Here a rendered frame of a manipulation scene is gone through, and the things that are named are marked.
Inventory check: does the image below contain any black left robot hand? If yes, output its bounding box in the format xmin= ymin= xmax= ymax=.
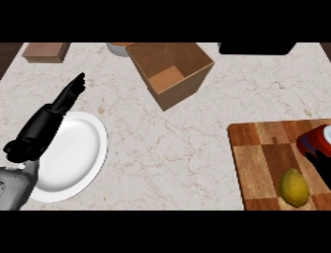
xmin=2 ymin=72 xmax=88 ymax=164

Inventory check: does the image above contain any yellow lemon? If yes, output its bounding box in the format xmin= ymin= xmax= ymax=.
xmin=277 ymin=167 xmax=311 ymax=209

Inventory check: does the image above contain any wooden cutting board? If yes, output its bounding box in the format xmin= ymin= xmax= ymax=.
xmin=227 ymin=118 xmax=331 ymax=211

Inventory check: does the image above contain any open cardboard box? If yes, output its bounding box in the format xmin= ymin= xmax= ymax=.
xmin=126 ymin=42 xmax=217 ymax=113

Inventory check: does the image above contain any white round plate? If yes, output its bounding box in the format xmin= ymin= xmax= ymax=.
xmin=23 ymin=111 xmax=110 ymax=204

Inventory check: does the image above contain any red can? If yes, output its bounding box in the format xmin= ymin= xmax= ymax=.
xmin=295 ymin=124 xmax=331 ymax=158

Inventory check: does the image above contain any small brown wooden block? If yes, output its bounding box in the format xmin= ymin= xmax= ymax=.
xmin=23 ymin=42 xmax=72 ymax=64

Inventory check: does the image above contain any grey pot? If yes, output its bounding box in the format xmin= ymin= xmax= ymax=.
xmin=106 ymin=42 xmax=137 ymax=58

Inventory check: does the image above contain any black appliance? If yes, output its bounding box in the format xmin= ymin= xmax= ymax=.
xmin=218 ymin=42 xmax=298 ymax=56

